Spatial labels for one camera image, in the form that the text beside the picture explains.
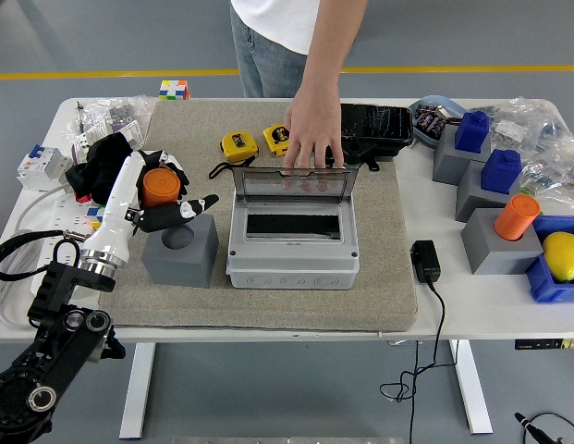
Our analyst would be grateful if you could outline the white table leg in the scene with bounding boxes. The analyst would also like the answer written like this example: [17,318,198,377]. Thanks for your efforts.
[118,342,157,440]
[447,339,495,435]

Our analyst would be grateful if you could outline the black table control panel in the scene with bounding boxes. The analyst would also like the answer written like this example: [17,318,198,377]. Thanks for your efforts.
[514,338,574,351]

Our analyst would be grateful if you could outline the colourful puzzle cube white cross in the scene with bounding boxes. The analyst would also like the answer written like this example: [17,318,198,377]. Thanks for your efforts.
[158,79,192,101]

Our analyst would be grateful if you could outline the person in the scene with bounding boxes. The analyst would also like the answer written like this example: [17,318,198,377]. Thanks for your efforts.
[229,0,369,191]

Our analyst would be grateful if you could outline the white switch panel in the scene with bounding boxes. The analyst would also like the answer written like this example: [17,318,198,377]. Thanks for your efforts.
[111,120,145,152]

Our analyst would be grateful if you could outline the blue bottle-shaped block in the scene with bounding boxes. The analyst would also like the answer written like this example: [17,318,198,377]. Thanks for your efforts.
[480,148,522,194]
[454,109,492,154]

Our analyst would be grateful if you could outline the yellow lemon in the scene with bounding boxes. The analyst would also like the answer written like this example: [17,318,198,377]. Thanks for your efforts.
[543,231,574,283]

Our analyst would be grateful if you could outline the black probe with cable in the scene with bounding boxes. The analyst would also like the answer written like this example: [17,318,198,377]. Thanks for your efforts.
[514,411,574,444]

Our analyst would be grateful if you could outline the black plastic case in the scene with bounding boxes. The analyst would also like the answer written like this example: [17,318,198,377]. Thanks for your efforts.
[339,102,415,172]

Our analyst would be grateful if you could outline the person's left hand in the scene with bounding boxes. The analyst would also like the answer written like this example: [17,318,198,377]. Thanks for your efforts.
[282,91,346,191]

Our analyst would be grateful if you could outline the clear plastic bags of parts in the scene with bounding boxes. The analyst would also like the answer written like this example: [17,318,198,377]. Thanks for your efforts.
[59,94,158,158]

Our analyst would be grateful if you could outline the grey block with round hole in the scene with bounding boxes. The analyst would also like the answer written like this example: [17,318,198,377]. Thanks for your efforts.
[140,213,220,289]

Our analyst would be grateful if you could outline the black cloth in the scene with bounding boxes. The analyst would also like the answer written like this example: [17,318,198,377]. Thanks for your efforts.
[64,133,136,206]

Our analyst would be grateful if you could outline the light blue bowl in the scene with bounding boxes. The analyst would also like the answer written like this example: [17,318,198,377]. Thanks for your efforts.
[408,94,468,149]

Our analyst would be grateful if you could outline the grey block holder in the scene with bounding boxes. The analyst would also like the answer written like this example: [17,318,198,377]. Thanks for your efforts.
[455,159,523,223]
[432,124,494,186]
[460,207,544,277]

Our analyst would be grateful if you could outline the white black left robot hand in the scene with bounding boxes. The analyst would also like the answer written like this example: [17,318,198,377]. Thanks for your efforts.
[80,149,220,269]

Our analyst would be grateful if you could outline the black power adapter with cord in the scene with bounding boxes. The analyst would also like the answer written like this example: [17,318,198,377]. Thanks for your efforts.
[377,239,459,444]

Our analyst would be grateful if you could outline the blue storage bin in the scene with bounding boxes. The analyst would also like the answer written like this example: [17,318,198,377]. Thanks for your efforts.
[525,215,574,304]

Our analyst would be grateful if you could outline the orange cylinder battery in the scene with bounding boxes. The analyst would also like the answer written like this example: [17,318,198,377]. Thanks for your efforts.
[140,166,182,209]
[493,193,542,242]

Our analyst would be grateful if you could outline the dark snack packets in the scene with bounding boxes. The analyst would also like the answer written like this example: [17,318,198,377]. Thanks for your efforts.
[414,104,454,138]

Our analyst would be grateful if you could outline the grey-brown mat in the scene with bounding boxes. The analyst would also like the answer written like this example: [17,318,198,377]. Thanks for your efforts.
[97,99,418,332]

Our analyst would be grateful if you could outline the yellow tape measure black strap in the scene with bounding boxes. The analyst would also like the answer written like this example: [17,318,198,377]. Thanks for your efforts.
[208,131,260,180]

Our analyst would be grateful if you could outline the clear plastic bags of components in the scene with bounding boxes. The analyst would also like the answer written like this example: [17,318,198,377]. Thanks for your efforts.
[487,95,574,216]

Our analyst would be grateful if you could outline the grey electrical enclosure box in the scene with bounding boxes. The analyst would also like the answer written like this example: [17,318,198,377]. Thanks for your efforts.
[225,201,360,291]

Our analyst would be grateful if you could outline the white power strip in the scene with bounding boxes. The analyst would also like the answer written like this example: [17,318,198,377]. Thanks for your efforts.
[31,191,105,297]

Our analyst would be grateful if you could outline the white blue circuit breaker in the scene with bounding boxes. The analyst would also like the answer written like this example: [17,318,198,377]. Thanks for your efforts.
[16,143,74,191]

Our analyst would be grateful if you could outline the smoky transparent box lid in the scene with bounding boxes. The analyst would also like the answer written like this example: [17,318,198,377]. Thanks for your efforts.
[229,166,360,205]

